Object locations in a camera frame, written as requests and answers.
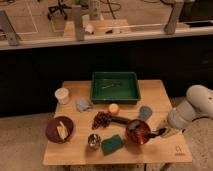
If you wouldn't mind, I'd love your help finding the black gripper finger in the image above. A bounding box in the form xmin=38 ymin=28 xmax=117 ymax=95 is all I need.
xmin=147 ymin=129 xmax=166 ymax=139

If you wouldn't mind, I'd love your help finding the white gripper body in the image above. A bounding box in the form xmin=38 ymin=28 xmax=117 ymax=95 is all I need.
xmin=157 ymin=118 xmax=180 ymax=138

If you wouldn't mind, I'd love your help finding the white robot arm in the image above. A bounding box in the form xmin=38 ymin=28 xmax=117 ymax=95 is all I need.
xmin=148 ymin=85 xmax=213 ymax=138

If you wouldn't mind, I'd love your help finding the red bowl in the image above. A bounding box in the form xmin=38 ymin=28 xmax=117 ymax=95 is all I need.
xmin=125 ymin=119 xmax=151 ymax=145

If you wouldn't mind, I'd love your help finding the dark green cucumber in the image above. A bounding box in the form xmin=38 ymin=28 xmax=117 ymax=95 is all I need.
xmin=112 ymin=116 xmax=130 ymax=125

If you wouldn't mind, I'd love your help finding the green sponge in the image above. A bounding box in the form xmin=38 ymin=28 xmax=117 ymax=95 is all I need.
xmin=101 ymin=135 xmax=123 ymax=155

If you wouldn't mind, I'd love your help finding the orange fruit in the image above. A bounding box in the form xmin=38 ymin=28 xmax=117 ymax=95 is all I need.
xmin=108 ymin=103 xmax=120 ymax=115

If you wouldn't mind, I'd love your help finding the dark grape bunch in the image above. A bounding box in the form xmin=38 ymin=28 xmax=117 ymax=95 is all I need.
xmin=92 ymin=112 xmax=112 ymax=129

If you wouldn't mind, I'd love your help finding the metal utensil in tray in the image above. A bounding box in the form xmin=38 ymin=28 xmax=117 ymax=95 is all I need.
xmin=101 ymin=82 xmax=122 ymax=89

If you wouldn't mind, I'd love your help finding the small metal cup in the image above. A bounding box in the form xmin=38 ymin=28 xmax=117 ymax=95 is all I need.
xmin=88 ymin=134 xmax=101 ymax=149

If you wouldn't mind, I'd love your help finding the green plastic tray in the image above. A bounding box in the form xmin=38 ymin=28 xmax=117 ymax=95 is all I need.
xmin=90 ymin=72 xmax=141 ymax=104

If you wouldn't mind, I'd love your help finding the wooden table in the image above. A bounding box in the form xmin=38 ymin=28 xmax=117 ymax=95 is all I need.
xmin=43 ymin=80 xmax=192 ymax=165

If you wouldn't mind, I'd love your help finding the blue crumpled cloth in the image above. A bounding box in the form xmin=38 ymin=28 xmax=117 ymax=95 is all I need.
xmin=76 ymin=97 xmax=92 ymax=112

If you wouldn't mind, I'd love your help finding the yellow banana piece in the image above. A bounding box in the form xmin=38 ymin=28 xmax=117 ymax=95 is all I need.
xmin=57 ymin=121 xmax=68 ymax=140

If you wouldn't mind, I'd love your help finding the white cup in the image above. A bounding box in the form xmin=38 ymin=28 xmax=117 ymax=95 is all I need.
xmin=55 ymin=88 xmax=69 ymax=105

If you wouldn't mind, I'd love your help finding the dark maroon plate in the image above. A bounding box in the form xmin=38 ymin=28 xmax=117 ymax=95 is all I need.
xmin=45 ymin=116 xmax=74 ymax=143

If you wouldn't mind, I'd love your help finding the black office chair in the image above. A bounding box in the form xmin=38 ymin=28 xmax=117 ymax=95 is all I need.
xmin=47 ymin=0 xmax=70 ymax=20

